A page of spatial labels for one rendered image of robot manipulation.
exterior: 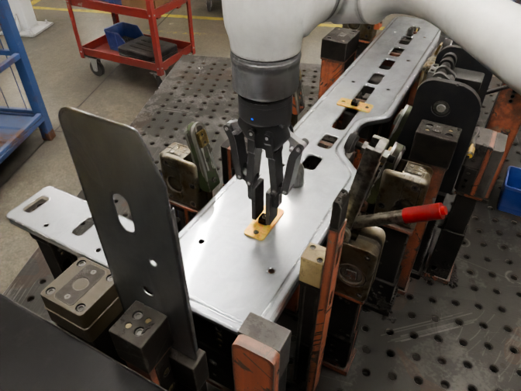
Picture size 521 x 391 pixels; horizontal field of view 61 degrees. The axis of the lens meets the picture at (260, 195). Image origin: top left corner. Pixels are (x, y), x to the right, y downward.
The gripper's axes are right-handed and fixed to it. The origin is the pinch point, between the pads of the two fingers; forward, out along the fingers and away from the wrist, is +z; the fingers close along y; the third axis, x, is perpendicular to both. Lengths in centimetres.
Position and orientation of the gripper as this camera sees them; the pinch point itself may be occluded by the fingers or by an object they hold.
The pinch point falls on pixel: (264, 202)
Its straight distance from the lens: 73.1
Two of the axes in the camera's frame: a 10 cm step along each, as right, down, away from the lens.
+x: -4.8, 5.7, -6.7
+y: -8.8, -3.1, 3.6
